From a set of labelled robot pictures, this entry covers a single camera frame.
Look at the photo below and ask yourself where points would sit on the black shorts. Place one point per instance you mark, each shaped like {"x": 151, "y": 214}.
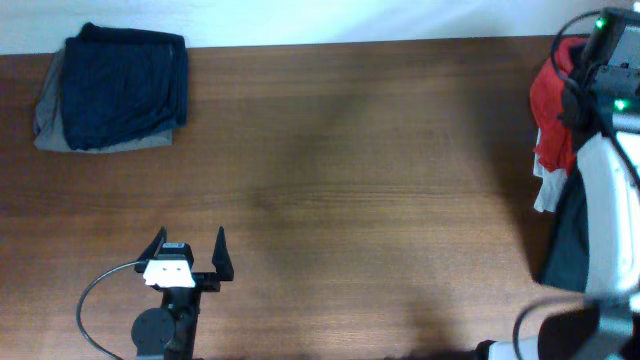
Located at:
{"x": 566, "y": 263}

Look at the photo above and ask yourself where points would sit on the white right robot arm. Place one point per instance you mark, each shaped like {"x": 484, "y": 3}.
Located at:
{"x": 585, "y": 102}

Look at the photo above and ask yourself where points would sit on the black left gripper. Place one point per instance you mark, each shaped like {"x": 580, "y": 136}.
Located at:
{"x": 206, "y": 279}

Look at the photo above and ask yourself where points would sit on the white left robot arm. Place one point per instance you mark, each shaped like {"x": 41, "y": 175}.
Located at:
{"x": 169, "y": 330}

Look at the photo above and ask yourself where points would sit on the red t-shirt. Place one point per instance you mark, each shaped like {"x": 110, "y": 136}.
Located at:
{"x": 554, "y": 147}

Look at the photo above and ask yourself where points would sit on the folded navy blue garment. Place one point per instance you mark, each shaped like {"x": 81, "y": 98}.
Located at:
{"x": 122, "y": 84}

